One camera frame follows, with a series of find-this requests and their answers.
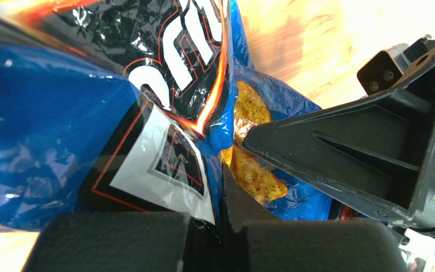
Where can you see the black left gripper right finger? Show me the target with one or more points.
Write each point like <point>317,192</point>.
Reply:
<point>256,240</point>

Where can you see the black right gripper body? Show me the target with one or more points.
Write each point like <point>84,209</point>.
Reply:
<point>398,140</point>

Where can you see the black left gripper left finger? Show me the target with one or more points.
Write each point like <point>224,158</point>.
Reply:
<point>113,241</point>

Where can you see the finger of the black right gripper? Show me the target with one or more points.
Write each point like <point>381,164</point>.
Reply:
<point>306,147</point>

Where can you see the blue Doritos chips bag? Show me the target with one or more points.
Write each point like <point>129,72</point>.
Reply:
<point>136,106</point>

